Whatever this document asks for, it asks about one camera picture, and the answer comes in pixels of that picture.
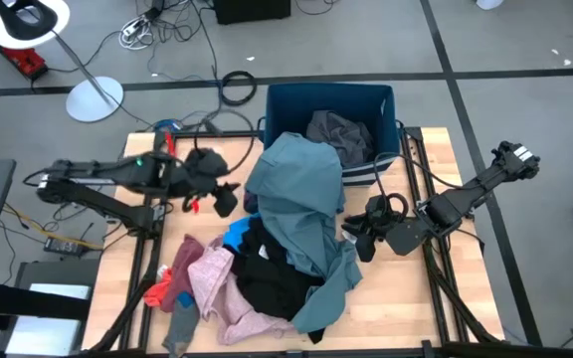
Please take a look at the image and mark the white floor lamp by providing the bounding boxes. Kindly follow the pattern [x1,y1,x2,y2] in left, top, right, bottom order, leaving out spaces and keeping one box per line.
[0,0,125,123]

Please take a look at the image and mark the coiled black cable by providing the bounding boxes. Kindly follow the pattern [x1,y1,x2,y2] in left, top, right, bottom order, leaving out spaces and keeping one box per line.
[219,70,259,107]

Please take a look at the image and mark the black garment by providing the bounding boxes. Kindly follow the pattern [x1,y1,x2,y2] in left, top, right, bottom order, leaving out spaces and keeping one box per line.
[231,216,326,345]

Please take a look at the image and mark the blue coiled cable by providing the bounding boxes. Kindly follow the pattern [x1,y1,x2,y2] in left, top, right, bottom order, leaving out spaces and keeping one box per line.
[154,117,183,133]

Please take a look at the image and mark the maroon garment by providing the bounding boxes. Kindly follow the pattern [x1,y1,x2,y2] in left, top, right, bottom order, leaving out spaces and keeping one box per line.
[160,234,206,313]

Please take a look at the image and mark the orange-red beanie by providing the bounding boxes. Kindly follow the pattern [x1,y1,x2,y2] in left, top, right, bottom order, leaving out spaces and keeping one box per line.
[142,266,173,308]

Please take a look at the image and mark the dark grey garment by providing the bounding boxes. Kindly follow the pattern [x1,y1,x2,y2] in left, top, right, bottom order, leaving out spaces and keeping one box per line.
[305,109,375,168]

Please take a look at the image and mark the red toolbox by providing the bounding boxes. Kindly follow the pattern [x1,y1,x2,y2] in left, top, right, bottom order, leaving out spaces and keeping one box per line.
[0,2,49,81]

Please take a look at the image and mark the navy white striped fabric bin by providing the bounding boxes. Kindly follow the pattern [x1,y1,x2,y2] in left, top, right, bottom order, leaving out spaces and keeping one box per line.
[258,82,403,188]

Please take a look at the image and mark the black aluminium table frame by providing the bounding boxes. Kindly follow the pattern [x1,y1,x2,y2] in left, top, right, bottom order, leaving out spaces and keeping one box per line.
[116,126,506,358]

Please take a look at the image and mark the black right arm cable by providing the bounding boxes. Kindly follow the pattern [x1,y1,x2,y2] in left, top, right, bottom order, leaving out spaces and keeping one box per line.
[372,151,463,221]

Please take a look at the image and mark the grey sock blue heel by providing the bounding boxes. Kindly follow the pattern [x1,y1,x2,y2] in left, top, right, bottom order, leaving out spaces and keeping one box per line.
[161,292,201,357]

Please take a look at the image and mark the black side table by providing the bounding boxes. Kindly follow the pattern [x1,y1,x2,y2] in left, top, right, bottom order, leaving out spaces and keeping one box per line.
[0,258,99,358]

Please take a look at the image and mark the black box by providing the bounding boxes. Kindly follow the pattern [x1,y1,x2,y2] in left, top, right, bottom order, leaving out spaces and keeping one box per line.
[213,0,292,26]

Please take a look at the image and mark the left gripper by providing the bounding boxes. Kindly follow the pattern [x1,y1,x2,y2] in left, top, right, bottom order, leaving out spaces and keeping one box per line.
[166,147,242,219]

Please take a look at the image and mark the bright blue garment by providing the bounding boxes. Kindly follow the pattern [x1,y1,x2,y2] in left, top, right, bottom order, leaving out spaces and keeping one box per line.
[222,214,253,253]

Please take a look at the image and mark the black power supply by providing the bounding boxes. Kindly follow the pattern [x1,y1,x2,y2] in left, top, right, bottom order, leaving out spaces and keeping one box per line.
[42,237,89,259]

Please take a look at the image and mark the teal garment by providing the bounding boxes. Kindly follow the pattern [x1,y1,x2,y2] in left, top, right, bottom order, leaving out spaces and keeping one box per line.
[245,131,365,335]

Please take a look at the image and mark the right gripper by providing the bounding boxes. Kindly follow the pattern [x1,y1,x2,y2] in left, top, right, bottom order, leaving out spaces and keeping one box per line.
[340,193,412,264]

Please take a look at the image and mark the pink garment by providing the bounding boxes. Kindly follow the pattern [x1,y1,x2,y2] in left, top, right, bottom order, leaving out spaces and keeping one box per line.
[188,236,297,347]

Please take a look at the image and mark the white cable bundle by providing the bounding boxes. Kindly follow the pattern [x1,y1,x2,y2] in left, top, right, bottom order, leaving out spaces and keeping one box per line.
[118,14,156,51]

